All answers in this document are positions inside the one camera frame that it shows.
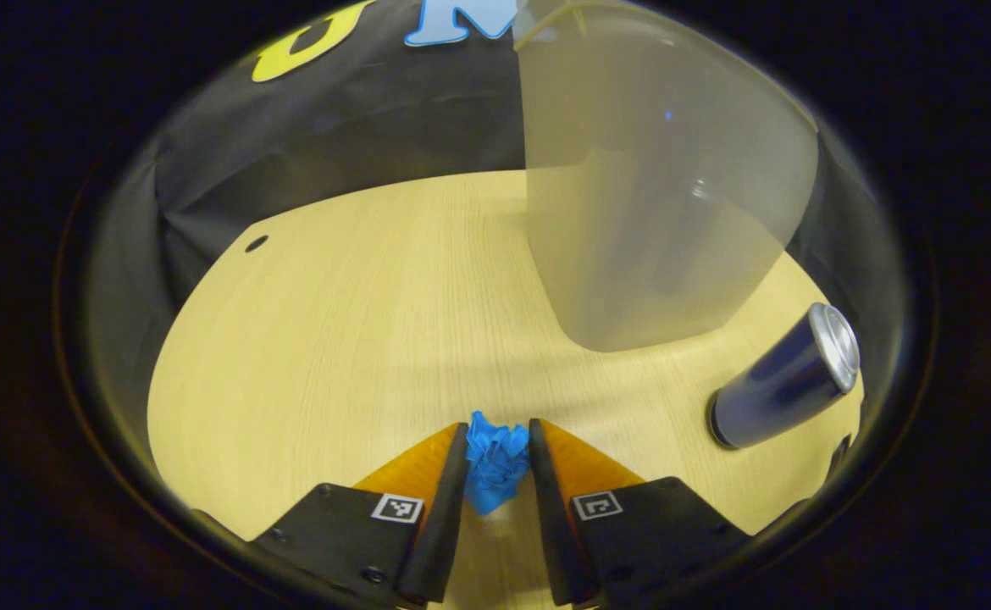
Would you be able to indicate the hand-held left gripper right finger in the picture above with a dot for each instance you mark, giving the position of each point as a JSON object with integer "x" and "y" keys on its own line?
{"x": 550, "y": 525}

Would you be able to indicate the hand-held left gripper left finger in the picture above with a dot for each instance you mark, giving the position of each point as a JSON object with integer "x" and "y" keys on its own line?
{"x": 445, "y": 525}

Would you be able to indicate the blue paper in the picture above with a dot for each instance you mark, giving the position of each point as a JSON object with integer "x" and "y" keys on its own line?
{"x": 495, "y": 466}

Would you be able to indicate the white desktop garbage bin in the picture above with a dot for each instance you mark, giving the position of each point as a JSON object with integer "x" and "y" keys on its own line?
{"x": 656, "y": 212}

